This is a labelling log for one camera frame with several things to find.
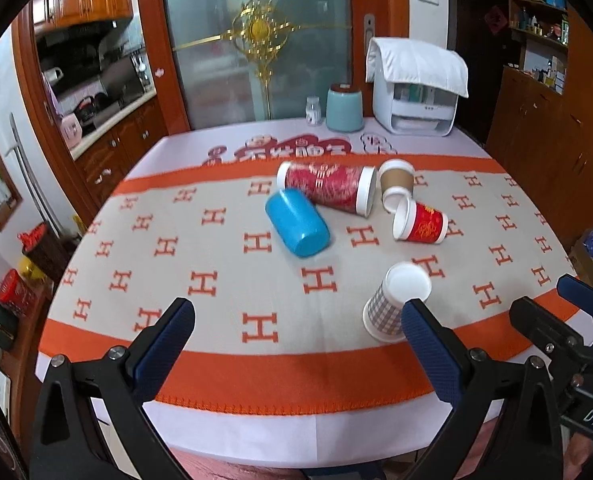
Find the white folded cloth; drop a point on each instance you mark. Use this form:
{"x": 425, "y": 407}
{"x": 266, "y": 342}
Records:
{"x": 416, "y": 62}

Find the pink kitchen appliance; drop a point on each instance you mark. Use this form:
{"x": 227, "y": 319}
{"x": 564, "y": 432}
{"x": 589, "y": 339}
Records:
{"x": 70, "y": 129}

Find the person's pink clothing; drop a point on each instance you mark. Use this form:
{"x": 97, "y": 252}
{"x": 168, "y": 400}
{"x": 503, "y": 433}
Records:
{"x": 276, "y": 470}

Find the teal canister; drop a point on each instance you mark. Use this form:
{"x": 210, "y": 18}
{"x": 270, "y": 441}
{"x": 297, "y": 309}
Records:
{"x": 344, "y": 110}

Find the wooden sideboard cabinet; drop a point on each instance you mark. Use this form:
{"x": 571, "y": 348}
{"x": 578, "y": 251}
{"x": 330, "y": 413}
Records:
{"x": 541, "y": 150}

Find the blue plastic cup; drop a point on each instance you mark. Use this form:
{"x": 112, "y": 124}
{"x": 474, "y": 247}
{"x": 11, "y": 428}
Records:
{"x": 296, "y": 222}

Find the white countertop appliance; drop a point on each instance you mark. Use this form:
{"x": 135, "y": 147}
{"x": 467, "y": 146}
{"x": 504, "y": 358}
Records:
{"x": 416, "y": 115}

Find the small red paper cup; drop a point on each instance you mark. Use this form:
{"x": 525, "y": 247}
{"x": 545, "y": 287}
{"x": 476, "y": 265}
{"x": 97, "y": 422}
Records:
{"x": 426, "y": 224}

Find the red door ornament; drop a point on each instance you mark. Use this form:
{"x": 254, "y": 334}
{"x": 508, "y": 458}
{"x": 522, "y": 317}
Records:
{"x": 493, "y": 17}

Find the person's right forearm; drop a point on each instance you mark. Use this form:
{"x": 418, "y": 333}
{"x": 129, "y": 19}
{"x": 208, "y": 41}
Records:
{"x": 581, "y": 457}

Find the wooden base kitchen cabinet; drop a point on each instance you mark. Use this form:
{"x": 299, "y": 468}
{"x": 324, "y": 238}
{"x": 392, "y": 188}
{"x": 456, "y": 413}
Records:
{"x": 121, "y": 145}

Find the wooden shelf with items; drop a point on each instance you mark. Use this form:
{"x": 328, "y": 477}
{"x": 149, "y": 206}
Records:
{"x": 539, "y": 25}

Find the tall red paper cup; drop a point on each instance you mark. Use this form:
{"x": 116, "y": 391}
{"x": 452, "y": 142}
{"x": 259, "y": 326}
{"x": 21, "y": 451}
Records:
{"x": 326, "y": 185}

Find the plaid paper cup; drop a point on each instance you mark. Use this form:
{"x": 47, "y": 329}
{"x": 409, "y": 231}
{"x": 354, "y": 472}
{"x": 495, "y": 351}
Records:
{"x": 389, "y": 305}

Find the orange patterned tablecloth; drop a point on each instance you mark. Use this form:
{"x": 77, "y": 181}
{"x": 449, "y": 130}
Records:
{"x": 226, "y": 265}

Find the frosted glass door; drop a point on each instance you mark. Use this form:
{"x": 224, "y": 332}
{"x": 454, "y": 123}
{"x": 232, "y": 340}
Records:
{"x": 211, "y": 75}

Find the range hood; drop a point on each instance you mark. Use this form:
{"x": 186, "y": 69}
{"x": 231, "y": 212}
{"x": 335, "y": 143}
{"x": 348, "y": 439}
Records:
{"x": 84, "y": 32}

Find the red basket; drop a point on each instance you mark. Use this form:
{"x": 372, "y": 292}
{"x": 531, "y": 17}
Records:
{"x": 16, "y": 292}

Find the brown wicker basket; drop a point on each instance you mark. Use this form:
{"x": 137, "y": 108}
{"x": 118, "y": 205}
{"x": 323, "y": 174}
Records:
{"x": 46, "y": 255}

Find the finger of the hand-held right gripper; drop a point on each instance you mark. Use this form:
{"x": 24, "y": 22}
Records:
{"x": 584, "y": 294}
{"x": 546, "y": 325}

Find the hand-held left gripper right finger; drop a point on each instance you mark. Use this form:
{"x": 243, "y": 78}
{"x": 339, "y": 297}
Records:
{"x": 429, "y": 347}

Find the small white bottle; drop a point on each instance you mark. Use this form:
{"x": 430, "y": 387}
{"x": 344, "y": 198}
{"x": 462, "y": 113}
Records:
{"x": 313, "y": 112}

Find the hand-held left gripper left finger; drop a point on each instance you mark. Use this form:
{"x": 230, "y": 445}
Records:
{"x": 164, "y": 345}

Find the brown sleeved paper cup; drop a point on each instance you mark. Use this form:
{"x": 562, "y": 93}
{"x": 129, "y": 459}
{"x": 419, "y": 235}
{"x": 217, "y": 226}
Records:
{"x": 396, "y": 179}

